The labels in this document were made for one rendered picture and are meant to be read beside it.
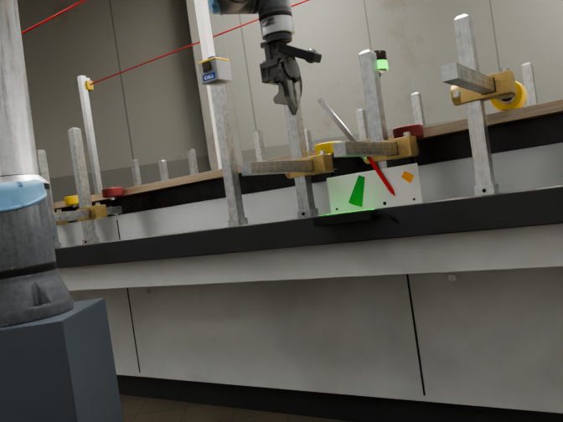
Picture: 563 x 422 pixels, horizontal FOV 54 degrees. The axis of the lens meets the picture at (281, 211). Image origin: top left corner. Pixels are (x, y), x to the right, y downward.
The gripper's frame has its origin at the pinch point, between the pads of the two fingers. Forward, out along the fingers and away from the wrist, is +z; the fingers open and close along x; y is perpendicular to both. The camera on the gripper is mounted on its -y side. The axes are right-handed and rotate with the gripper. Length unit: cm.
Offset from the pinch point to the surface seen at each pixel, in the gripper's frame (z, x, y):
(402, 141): 13.3, -5.4, -26.3
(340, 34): -127, -357, 157
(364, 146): 14.5, 13.7, -24.7
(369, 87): -2.0, -6.1, -19.1
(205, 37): -69, -102, 112
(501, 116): 11, -22, -47
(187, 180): 11, -22, 64
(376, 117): 6.0, -6.1, -20.0
